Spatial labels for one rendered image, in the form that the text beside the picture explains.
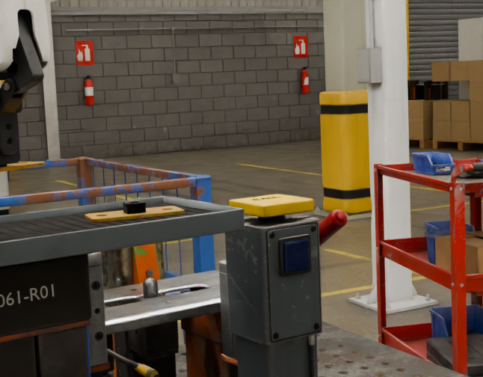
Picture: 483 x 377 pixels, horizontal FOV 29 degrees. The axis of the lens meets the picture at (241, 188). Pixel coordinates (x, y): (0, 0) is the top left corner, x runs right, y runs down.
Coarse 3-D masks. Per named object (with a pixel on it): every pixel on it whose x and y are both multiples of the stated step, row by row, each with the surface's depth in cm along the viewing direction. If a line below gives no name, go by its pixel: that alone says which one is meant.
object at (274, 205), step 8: (232, 200) 91; (240, 200) 90; (248, 200) 90; (256, 200) 90; (264, 200) 89; (272, 200) 89; (280, 200) 89; (288, 200) 89; (296, 200) 88; (304, 200) 89; (312, 200) 89; (248, 208) 88; (256, 208) 87; (264, 208) 86; (272, 208) 87; (280, 208) 87; (288, 208) 88; (296, 208) 88; (304, 208) 89; (312, 208) 89; (264, 216) 86; (272, 216) 87; (280, 216) 89
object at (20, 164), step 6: (18, 162) 78; (24, 162) 78; (30, 162) 77; (36, 162) 77; (42, 162) 77; (0, 168) 73; (6, 168) 74; (12, 168) 74; (18, 168) 75; (24, 168) 75
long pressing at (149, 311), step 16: (208, 272) 135; (112, 288) 127; (128, 288) 127; (160, 288) 126; (176, 288) 126; (208, 288) 125; (128, 304) 118; (144, 304) 117; (160, 304) 117; (176, 304) 115; (192, 304) 115; (208, 304) 116; (112, 320) 109; (128, 320) 110; (144, 320) 111; (160, 320) 112; (176, 320) 114
